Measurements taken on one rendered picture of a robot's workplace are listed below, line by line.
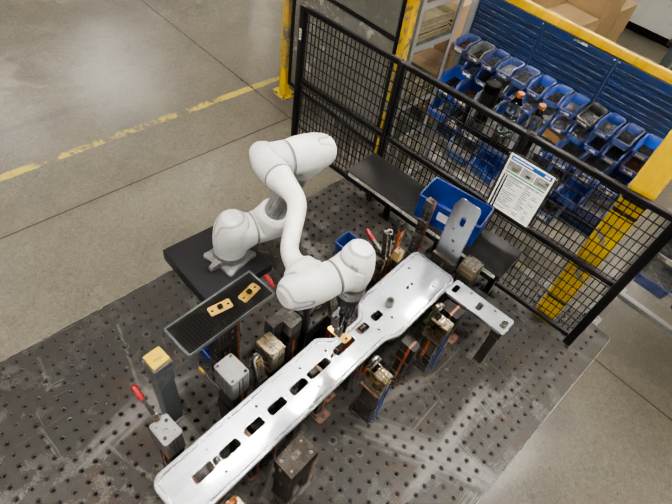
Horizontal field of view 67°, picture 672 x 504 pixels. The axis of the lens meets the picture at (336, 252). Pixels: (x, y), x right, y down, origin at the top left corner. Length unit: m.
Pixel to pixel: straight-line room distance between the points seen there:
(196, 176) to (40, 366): 2.08
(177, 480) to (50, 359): 0.87
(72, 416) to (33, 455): 0.17
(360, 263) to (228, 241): 1.00
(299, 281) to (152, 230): 2.39
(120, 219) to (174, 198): 0.40
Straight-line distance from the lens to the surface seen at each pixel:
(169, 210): 3.76
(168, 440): 1.72
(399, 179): 2.55
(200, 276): 2.39
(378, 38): 3.82
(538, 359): 2.55
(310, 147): 1.81
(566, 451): 3.26
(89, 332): 2.39
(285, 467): 1.70
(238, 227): 2.23
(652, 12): 8.05
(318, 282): 1.35
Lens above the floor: 2.66
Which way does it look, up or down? 49 degrees down
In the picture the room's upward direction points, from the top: 11 degrees clockwise
